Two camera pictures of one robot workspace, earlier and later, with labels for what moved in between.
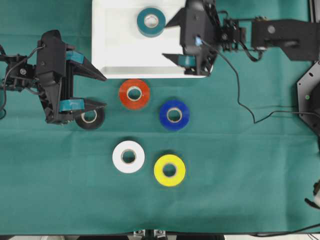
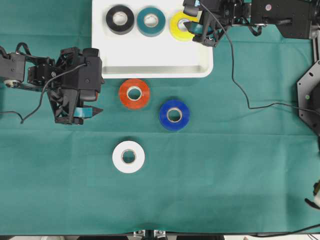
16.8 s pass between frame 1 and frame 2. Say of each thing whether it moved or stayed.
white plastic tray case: stayed
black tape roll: moved
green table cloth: stayed
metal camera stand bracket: stayed
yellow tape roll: moved
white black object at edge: stayed
